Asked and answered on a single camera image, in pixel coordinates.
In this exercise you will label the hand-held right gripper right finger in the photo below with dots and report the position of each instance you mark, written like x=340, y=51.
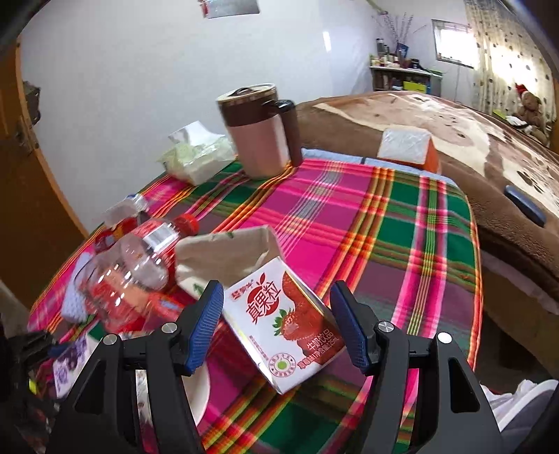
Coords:
x=349, y=327

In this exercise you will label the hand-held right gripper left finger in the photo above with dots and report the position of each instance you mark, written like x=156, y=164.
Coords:
x=205, y=323

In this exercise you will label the strawberry milk carton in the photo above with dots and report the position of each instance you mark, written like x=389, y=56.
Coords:
x=270, y=314

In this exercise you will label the beige paper bag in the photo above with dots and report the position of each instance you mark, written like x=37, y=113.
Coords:
x=227, y=253

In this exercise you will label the purple print white packet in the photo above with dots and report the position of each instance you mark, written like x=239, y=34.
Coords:
x=70, y=362

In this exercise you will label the white bowl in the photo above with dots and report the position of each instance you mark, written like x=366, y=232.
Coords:
x=196, y=393

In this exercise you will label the clear plastic bottle red cap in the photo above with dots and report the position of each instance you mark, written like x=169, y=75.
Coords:
x=131, y=262

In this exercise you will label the pink green plaid tablecloth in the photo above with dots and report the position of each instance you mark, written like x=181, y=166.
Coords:
x=349, y=218

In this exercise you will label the white crumpled wrapper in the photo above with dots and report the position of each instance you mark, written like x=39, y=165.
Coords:
x=76, y=288

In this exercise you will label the white yogurt cup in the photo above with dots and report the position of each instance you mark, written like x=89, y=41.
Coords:
x=126, y=207

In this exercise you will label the yellow patterned tissue pack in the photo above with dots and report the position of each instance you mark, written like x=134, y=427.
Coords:
x=196, y=161

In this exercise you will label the light blue cloth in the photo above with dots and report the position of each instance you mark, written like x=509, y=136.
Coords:
x=371, y=160

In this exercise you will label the person's white shoe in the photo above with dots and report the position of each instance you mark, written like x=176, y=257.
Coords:
x=502, y=401

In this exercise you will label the white bed sheet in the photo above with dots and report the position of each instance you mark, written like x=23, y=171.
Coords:
x=515, y=275

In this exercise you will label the white plastic wrapped pack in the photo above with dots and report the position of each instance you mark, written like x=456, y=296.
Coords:
x=404, y=146

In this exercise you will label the brown beige lidded mug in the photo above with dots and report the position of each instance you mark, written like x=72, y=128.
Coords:
x=257, y=139

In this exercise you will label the dark blue phone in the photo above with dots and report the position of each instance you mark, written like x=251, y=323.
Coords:
x=524, y=205

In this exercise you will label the brown patterned blanket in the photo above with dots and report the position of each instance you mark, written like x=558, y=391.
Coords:
x=480, y=144

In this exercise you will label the white shelf unit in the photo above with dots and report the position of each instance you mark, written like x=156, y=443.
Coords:
x=406, y=80

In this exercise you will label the row of small bottles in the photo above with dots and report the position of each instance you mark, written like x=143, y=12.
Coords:
x=386, y=59

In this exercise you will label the brown teddy bear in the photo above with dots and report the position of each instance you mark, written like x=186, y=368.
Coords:
x=530, y=104

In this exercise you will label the vase with dry branches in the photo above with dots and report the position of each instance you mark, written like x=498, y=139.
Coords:
x=399, y=32

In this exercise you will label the window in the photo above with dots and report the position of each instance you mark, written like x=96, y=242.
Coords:
x=454, y=43

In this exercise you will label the heart patterned curtain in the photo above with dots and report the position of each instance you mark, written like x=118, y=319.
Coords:
x=502, y=43

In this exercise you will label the wooden bed frame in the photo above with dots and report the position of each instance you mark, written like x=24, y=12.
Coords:
x=515, y=336

